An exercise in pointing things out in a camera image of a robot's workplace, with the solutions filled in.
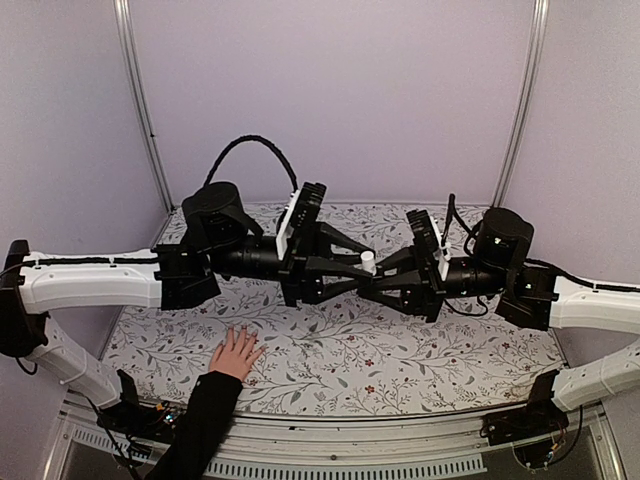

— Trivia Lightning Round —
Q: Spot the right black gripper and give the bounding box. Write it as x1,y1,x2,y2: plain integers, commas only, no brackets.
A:
357,243,508,323

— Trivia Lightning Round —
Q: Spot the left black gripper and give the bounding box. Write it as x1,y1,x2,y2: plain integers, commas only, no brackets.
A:
208,220,377,308

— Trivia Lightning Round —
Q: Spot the white capped nail polish bottle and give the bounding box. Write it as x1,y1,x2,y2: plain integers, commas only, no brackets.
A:
360,250,377,275

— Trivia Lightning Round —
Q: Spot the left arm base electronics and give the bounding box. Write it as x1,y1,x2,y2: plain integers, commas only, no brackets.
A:
96,369,181,453

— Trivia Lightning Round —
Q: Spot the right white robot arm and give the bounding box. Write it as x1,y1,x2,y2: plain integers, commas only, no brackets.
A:
359,208,639,334

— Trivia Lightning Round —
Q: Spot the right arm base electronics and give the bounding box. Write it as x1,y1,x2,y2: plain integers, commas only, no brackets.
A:
479,370,584,472

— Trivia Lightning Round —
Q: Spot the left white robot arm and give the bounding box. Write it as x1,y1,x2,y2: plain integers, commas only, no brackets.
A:
1,182,376,434

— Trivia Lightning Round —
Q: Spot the black sleeved forearm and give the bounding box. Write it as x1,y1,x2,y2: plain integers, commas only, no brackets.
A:
145,372,242,480

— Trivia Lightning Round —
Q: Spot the person's bare hand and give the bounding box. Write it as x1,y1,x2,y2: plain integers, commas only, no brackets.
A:
208,326,266,382

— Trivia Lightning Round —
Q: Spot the floral patterned table mat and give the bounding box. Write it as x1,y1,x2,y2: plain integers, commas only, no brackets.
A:
102,202,569,419

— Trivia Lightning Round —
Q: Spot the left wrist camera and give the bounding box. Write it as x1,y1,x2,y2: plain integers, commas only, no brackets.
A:
275,182,327,260

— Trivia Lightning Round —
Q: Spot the left black braided cable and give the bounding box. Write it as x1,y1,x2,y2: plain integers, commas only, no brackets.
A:
204,133,300,194

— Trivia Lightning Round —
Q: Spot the metal table front rail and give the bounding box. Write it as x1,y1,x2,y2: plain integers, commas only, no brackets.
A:
42,389,626,480

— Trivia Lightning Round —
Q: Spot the right aluminium frame post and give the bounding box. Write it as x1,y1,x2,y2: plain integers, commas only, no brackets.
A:
491,0,550,207

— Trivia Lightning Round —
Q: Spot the aluminium frame post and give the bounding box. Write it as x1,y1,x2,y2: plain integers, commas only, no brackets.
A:
491,0,550,207
113,0,175,214

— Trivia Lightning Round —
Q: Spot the left aluminium frame post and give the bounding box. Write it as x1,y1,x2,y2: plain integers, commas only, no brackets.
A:
113,0,175,214

